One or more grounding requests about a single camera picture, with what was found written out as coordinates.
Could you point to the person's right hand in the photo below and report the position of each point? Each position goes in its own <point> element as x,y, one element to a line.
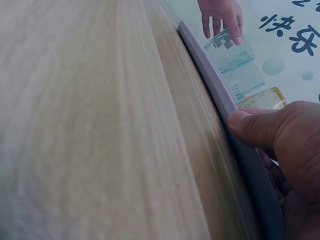
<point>300,140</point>

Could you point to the person's left hand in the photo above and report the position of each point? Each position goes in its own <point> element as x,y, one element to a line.
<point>228,12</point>

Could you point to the person's left fingers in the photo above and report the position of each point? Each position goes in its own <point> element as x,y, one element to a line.
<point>235,30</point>

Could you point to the blue tinted drinking glass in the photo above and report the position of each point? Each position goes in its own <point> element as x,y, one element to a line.
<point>246,83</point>
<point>231,56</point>

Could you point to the grey tray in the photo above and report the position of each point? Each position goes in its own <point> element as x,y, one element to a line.
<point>209,68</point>

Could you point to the yellow tinted drinking glass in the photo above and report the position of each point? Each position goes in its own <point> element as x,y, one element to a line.
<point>262,98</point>

